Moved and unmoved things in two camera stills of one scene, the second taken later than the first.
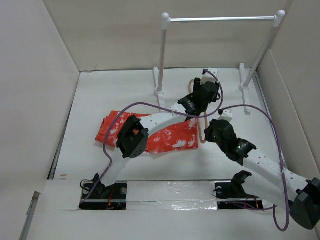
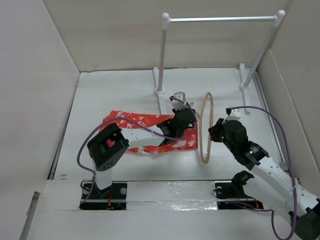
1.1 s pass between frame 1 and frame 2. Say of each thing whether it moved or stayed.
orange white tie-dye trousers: stayed
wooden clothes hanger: moved
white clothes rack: stayed
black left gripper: moved
